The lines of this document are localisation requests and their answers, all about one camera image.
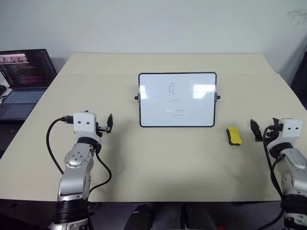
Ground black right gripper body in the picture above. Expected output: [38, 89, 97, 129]
[264, 123, 284, 145]

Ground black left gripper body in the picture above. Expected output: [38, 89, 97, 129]
[95, 121, 112, 138]

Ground yellow and black board eraser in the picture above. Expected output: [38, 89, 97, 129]
[225, 126, 244, 146]

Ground black-framed whiteboard on stand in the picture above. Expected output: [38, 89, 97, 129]
[133, 71, 221, 128]

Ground open grey laptop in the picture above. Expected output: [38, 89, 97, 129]
[0, 49, 58, 121]

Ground dark rounded shape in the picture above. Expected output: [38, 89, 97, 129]
[123, 203, 154, 230]

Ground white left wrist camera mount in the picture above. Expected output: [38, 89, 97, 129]
[72, 112, 101, 139]

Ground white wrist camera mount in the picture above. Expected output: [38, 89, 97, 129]
[279, 117, 302, 141]
[72, 112, 101, 139]

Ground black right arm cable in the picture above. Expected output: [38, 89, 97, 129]
[260, 126, 287, 230]

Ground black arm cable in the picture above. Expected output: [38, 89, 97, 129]
[260, 126, 287, 230]
[46, 116, 113, 192]

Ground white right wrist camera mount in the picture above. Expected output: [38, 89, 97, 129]
[279, 117, 302, 141]

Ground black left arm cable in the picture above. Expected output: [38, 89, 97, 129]
[46, 116, 113, 192]

